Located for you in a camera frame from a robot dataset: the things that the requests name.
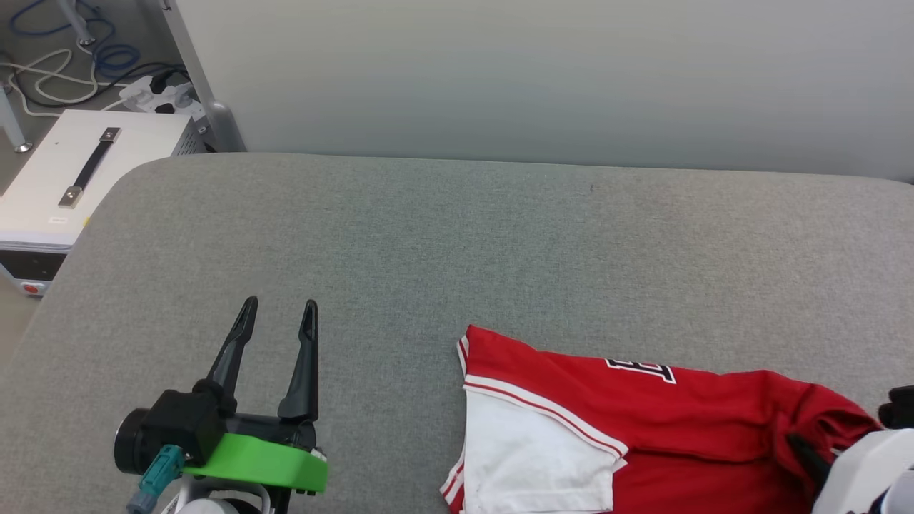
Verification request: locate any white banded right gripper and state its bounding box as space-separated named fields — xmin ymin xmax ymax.
xmin=785 ymin=427 xmax=914 ymax=514

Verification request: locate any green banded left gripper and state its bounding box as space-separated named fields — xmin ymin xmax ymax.
xmin=183 ymin=296 xmax=330 ymax=495

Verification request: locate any red jersey garment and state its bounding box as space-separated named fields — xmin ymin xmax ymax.
xmin=438 ymin=325 xmax=884 ymax=514

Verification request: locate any white equipment box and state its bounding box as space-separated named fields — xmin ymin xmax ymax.
xmin=0 ymin=109 xmax=209 ymax=298

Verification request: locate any white power strip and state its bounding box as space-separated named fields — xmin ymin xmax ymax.
xmin=117 ymin=71 xmax=209 ymax=119

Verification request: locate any thin metal leg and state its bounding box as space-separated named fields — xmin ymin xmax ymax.
xmin=0 ymin=81 xmax=34 ymax=155
xmin=56 ymin=0 xmax=98 ymax=48

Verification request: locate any black strap handle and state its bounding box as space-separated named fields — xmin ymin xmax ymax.
xmin=58 ymin=126 xmax=123 ymax=210

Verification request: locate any grey metal frame post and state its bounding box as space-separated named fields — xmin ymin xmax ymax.
xmin=153 ymin=0 xmax=248 ymax=153

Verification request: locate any black floor cable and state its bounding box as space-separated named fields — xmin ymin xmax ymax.
xmin=10 ymin=61 xmax=191 ymax=109

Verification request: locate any blue cable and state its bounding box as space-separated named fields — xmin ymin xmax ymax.
xmin=9 ymin=0 xmax=141 ymax=76

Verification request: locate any white cable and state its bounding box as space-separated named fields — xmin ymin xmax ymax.
xmin=0 ymin=49 xmax=126 ymax=119

